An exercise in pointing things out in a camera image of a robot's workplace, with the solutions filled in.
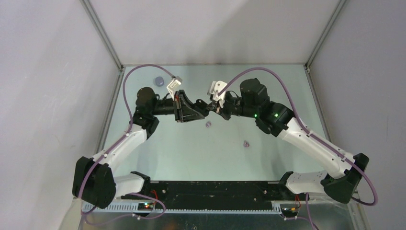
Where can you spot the purple earbud lower right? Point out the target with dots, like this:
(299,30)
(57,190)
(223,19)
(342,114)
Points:
(246,144)

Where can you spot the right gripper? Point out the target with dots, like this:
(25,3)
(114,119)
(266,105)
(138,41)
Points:
(215,107)

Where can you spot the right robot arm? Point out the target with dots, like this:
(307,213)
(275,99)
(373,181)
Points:
(341,170)

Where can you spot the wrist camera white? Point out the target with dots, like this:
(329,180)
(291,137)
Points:
(216,92)
(173,85)

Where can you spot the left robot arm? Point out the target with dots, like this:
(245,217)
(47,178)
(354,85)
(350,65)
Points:
(94,179)

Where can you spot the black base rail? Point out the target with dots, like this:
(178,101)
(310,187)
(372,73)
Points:
(234,195)

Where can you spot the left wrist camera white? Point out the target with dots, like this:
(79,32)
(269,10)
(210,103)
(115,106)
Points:
(173,85)

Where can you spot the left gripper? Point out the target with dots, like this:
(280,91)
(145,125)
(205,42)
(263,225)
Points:
(183,112)

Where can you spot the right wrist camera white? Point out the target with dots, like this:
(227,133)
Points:
(216,92)

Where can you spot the grey slotted cable duct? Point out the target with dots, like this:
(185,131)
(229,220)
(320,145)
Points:
(135,207)

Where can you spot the purple earbud charging case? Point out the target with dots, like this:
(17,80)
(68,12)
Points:
(159,81)

